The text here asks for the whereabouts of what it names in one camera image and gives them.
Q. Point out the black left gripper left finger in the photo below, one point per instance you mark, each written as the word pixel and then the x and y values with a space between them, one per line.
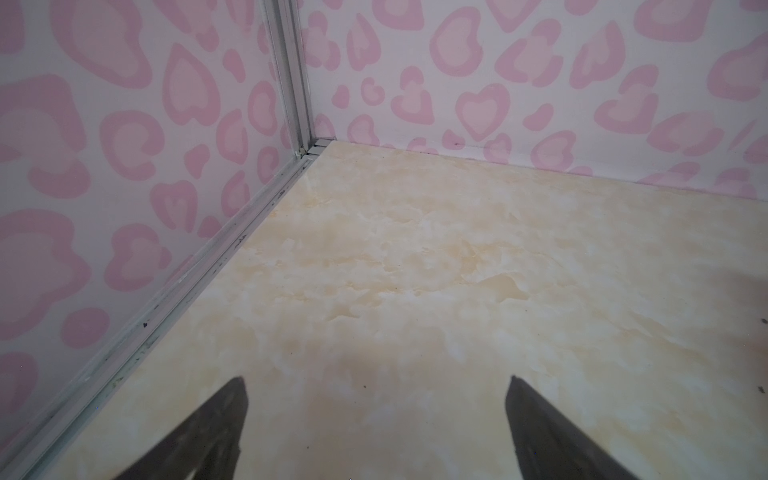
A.
pixel 204 446

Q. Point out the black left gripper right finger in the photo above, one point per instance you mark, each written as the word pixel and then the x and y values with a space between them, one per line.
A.
pixel 549 446

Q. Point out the aluminium left floor rail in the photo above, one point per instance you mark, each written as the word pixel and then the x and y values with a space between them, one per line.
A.
pixel 40 444

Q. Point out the aluminium corner frame post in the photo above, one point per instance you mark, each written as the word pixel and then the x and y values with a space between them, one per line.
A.
pixel 283 24

